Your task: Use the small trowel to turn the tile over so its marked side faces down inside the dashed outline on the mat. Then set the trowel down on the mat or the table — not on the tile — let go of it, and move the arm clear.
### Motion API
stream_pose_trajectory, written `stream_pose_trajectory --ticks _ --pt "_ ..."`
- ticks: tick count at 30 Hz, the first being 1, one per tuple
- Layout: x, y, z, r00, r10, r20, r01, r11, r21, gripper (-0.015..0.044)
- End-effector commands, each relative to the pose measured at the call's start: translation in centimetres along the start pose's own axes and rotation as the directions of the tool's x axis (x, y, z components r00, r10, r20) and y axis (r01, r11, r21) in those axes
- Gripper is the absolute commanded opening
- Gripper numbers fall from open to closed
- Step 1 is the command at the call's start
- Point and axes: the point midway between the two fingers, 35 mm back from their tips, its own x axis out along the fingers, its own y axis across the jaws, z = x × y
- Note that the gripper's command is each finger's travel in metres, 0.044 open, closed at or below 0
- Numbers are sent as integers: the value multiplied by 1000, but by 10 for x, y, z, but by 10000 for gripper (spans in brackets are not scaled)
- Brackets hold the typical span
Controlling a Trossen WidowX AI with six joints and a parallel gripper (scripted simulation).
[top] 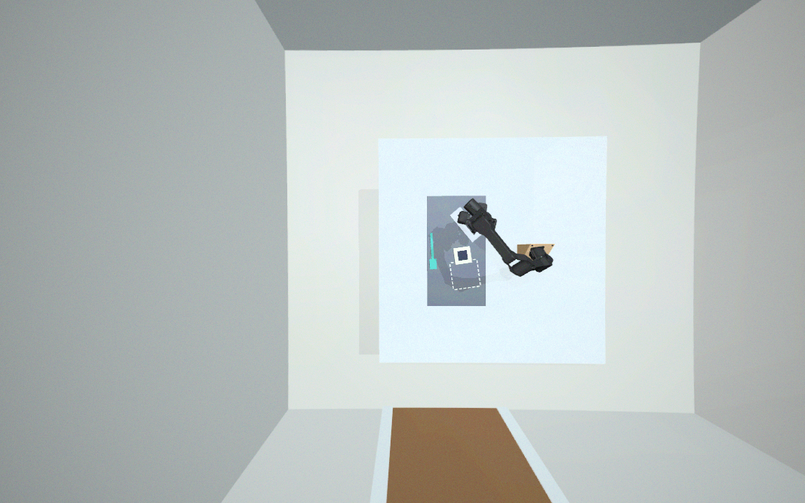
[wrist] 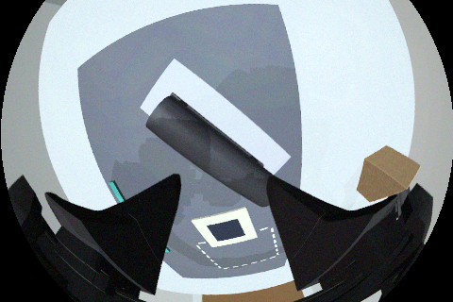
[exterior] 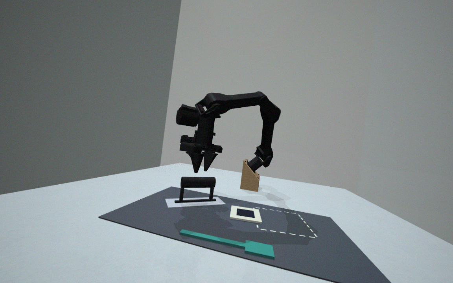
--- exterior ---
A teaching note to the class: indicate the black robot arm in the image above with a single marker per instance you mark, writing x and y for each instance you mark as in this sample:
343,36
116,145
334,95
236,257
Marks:
217,103

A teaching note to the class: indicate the teal flat spatula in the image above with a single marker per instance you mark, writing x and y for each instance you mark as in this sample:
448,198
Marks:
250,247

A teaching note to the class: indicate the beige square tile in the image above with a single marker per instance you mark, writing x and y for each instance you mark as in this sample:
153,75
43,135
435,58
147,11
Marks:
245,214

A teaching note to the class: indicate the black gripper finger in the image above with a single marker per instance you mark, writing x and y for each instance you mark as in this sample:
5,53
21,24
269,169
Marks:
208,159
196,160

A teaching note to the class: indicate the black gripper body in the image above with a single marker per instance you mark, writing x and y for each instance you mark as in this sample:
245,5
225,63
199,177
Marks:
203,143

